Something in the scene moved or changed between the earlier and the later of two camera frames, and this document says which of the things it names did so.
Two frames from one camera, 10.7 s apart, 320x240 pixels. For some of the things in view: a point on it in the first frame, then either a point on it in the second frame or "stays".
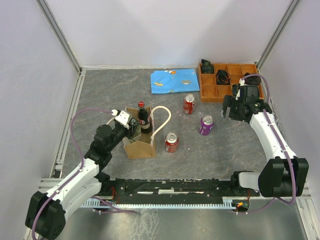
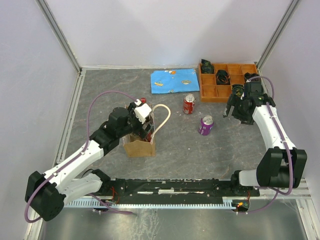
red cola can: x=171 y=142 → x=149 y=136
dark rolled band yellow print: x=235 y=87 stays
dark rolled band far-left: x=206 y=67 stays
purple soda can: x=205 y=125 stays
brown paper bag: x=145 y=147 stays
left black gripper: x=127 y=132 → x=140 y=130
